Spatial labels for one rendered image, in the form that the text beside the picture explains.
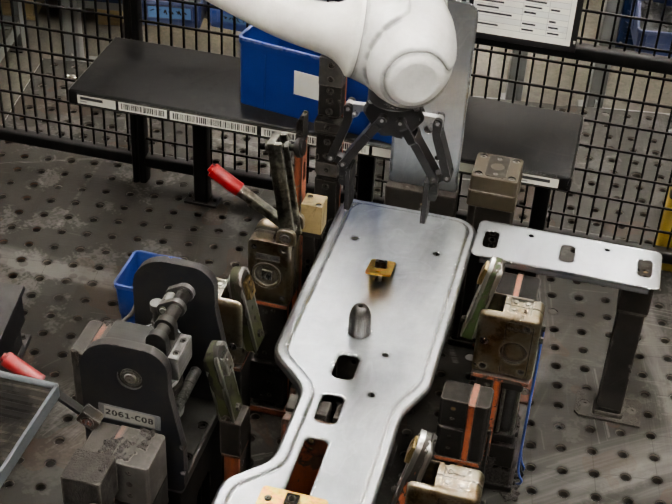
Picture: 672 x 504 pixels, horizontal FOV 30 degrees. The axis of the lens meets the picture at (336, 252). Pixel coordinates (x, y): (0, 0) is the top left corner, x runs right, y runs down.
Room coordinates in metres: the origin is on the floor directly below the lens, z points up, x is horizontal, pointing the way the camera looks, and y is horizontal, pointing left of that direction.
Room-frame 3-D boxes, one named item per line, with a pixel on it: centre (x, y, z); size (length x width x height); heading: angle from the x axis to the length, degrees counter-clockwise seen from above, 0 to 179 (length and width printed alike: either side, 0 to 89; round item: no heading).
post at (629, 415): (1.55, -0.47, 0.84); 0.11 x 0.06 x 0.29; 77
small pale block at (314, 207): (1.59, 0.04, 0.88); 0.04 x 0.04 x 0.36; 77
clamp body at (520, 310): (1.38, -0.26, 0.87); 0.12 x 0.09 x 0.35; 77
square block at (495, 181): (1.72, -0.25, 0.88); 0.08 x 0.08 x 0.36; 77
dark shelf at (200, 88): (1.95, 0.03, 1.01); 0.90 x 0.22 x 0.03; 77
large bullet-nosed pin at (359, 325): (1.36, -0.04, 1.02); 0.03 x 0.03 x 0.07
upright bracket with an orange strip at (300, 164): (1.62, 0.06, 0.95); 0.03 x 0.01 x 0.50; 167
